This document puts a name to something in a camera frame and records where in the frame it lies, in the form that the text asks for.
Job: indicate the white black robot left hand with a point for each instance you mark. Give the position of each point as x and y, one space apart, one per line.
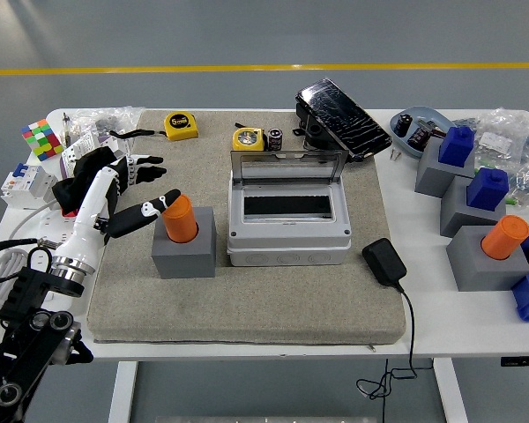
90 207

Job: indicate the orange cylinder battery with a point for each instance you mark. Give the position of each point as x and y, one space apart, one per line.
504 238
181 220

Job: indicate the grey electrical box with lid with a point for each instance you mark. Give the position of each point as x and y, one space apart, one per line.
286 238

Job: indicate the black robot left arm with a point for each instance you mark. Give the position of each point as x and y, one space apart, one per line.
22 299

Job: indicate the black box with glossy lid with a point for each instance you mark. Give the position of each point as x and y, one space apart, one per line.
344 119

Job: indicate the black cloth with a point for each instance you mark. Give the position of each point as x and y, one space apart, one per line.
64 196

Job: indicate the white purple cardboard packet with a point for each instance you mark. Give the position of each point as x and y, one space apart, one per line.
86 143

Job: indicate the white circuit breaker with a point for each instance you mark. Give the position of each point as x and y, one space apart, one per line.
24 187

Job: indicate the large colourful puzzle cube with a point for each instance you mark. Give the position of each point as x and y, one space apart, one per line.
42 141

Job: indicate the pen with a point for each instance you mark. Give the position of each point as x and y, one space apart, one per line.
65 128

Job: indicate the grey block with round hole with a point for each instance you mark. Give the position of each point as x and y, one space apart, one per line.
183 260

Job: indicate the yellow tape measure black label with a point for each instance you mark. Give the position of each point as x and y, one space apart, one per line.
248 139

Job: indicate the grey-brown mat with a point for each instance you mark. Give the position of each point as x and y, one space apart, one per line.
247 304

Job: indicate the white table leg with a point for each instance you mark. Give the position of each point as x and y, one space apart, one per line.
450 392
123 392

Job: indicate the black capacitor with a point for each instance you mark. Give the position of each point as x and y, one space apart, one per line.
275 140
419 137
404 124

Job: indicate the black power adapter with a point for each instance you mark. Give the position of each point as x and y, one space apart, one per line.
384 261

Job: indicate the grey holder block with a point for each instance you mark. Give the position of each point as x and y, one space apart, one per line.
463 218
429 174
480 273

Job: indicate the blue-grey dish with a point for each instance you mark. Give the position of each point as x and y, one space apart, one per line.
423 113

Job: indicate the silver metal part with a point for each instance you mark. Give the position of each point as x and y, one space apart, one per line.
426 124

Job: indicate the blue block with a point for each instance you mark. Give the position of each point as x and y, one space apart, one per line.
487 189
456 147

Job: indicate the green small part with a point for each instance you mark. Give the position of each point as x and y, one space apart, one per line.
511 201

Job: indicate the clear plastic bags of parts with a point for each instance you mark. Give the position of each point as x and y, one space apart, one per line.
511 136

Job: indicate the black table control panel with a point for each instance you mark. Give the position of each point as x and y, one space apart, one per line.
523 361

